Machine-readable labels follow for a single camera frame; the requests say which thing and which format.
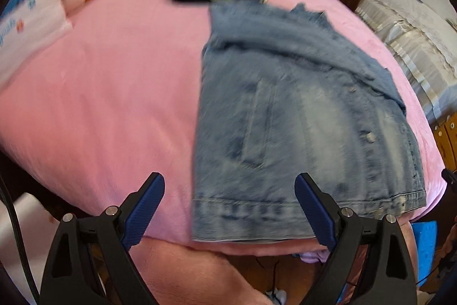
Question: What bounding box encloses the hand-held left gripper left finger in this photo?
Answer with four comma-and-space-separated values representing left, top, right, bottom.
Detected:
39, 172, 165, 305

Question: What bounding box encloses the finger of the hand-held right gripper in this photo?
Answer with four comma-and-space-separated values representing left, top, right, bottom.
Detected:
442, 168, 457, 191

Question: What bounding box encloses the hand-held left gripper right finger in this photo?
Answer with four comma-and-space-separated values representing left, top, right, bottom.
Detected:
294, 173, 418, 305

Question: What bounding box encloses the blue denim jacket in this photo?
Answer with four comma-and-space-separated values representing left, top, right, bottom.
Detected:
192, 1, 427, 243

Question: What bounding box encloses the wooden drawer dresser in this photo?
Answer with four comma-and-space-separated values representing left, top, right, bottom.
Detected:
430, 112, 457, 173

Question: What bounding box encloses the lilac cloth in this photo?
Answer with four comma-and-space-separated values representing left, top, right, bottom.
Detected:
296, 251, 327, 263

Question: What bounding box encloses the blue foam mat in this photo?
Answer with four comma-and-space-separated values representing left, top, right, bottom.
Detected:
410, 219, 439, 286

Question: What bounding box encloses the white shoe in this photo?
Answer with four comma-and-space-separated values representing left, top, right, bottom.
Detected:
266, 289, 288, 305

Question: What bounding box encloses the pink bed blanket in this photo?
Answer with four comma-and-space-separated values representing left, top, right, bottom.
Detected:
0, 0, 445, 256

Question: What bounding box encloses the white pillow with blue print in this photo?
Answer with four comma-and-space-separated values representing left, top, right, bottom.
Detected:
0, 0, 74, 84

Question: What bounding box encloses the thin black cord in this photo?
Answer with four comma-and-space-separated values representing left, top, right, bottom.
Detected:
255, 255, 286, 295

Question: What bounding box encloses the thick black cable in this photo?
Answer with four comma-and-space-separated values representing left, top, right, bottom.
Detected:
0, 176, 40, 305

